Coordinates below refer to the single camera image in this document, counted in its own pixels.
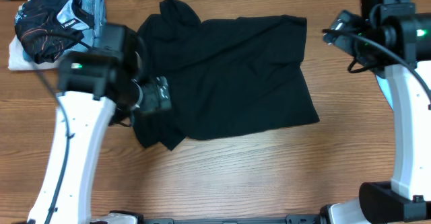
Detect black t-shirt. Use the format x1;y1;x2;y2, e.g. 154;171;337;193
133;0;319;149

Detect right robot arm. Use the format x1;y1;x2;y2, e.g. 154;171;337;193
311;0;430;223

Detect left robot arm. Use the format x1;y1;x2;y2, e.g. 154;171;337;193
27;24;172;223

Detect light blue t-shirt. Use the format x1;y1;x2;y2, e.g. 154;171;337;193
376;75;393;110

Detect folded blue denim jeans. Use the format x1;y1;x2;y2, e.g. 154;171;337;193
22;0;108;63

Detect black orange patterned shirt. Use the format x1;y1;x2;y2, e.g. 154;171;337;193
14;0;94;64

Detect folded white garment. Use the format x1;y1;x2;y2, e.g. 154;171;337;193
8;36;59;71

